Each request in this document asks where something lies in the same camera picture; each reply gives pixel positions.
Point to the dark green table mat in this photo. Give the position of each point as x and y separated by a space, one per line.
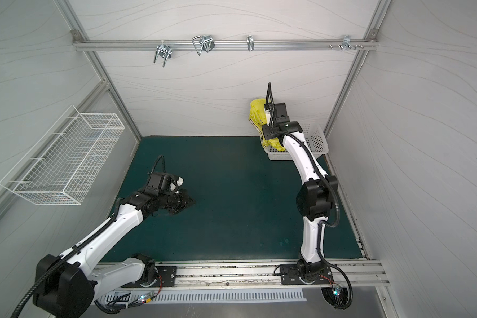
244 206

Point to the white plastic perforated basket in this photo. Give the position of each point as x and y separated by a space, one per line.
315 140

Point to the white slotted cable duct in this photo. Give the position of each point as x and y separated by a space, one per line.
207 296

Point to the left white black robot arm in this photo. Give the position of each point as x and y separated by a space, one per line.
67 284

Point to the horizontal aluminium rail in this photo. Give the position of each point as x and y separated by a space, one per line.
220 45

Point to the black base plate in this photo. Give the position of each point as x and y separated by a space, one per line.
290 274
165 277

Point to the metal bracket hook right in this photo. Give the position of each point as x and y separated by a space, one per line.
346 44

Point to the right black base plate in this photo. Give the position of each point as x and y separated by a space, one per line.
290 274

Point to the metal U-bolt hook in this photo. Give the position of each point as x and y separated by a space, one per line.
163 53

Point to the white wire wall basket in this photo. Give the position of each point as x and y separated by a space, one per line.
60 168

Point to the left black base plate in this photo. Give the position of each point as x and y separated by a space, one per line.
165 277

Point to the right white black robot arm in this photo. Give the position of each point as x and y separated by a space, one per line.
317 198

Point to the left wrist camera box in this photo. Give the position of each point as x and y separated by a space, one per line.
175 183

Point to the small metal hook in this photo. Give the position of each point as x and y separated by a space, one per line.
250 43

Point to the yellow long pants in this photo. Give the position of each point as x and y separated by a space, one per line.
258 118

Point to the metal double hook clamp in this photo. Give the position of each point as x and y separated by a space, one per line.
203 43

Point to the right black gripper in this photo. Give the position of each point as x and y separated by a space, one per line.
267 141

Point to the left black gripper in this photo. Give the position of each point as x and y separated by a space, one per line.
179 203

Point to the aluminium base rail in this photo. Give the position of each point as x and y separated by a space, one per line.
236 275

